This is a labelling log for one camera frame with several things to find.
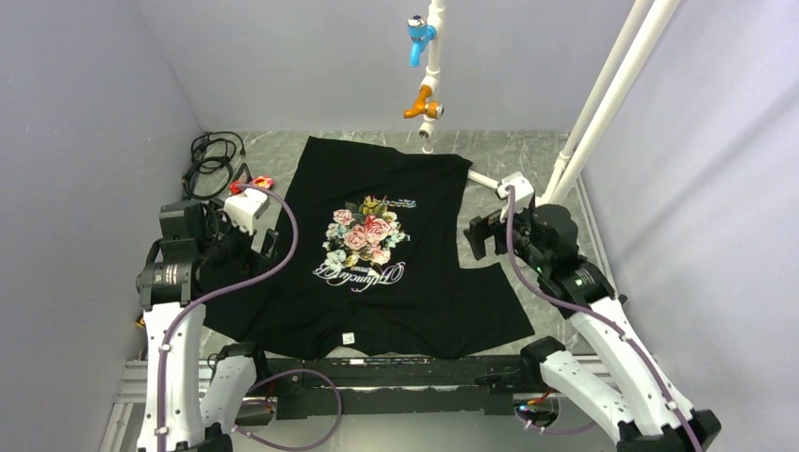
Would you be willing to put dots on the orange tap valve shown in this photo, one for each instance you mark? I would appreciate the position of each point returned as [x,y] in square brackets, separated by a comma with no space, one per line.
[425,105]

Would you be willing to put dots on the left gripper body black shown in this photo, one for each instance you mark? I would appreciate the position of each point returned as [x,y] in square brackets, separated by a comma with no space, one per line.
[230,246]

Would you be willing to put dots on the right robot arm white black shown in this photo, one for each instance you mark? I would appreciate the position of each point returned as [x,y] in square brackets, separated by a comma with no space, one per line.
[638,407]

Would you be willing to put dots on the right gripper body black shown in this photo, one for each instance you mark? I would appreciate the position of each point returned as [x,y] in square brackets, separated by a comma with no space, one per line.
[486,227]

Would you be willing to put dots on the black floral print t-shirt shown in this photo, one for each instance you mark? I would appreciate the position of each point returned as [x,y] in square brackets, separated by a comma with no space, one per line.
[374,263]

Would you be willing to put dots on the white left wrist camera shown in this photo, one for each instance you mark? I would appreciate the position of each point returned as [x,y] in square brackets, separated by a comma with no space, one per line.
[245,205]

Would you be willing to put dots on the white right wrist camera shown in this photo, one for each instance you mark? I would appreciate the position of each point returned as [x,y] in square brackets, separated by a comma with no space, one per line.
[517,192]

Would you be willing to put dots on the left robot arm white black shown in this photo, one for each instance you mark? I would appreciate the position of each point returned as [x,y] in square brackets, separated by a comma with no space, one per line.
[179,416]

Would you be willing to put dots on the black rectangular frame stand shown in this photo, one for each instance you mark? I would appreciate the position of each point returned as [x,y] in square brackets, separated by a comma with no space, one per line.
[243,175]

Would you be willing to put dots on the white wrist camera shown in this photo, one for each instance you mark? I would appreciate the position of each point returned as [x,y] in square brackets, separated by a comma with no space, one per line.
[245,205]
[517,192]

